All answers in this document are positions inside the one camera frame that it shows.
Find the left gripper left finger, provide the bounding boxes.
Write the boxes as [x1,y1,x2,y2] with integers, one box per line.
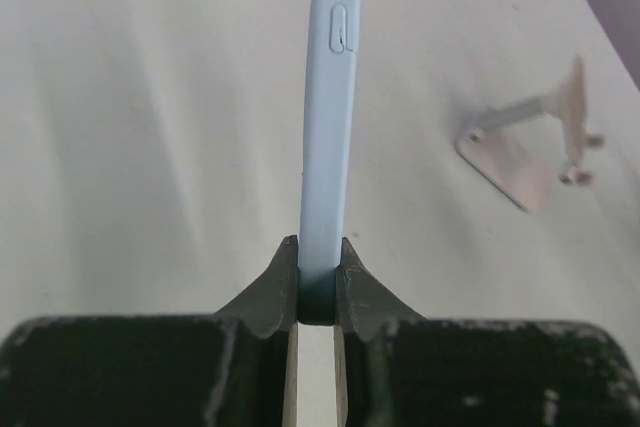
[1,236,298,426]

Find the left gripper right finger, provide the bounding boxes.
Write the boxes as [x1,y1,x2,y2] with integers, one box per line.
[334,241,639,426]

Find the white phone stand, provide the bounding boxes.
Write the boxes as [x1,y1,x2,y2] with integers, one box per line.
[454,55,606,213]

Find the phone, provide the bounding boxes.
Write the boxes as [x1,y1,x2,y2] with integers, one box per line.
[298,0,361,326]

